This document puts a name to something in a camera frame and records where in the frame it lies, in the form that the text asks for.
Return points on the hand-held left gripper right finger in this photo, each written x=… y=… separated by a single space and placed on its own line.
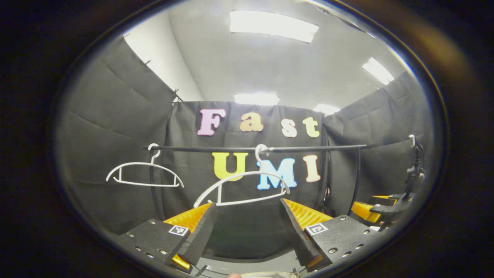
x=299 y=235

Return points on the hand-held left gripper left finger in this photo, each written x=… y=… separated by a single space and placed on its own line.
x=200 y=235

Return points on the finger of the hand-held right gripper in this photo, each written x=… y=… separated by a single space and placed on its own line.
x=384 y=199
x=364 y=211

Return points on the white plastic clothes hanger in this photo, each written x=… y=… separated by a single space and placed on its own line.
x=247 y=200
x=146 y=184

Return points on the black metal clothes rack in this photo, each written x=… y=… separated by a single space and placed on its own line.
x=308 y=148

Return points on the black backdrop cloth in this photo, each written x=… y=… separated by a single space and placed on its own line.
x=115 y=127

